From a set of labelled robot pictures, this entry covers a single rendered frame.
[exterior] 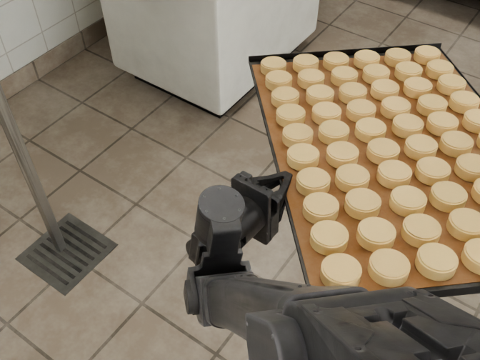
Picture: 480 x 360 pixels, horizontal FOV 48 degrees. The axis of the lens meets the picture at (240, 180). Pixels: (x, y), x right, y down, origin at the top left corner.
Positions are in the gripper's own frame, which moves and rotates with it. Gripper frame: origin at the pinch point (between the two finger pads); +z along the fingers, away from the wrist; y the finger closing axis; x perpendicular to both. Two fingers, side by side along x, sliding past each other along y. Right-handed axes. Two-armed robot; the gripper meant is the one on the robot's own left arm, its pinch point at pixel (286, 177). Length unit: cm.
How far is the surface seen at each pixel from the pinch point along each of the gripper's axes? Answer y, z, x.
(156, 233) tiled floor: 90, 31, -73
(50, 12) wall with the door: 54, 77, -178
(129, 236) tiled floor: 90, 24, -79
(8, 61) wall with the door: 67, 51, -178
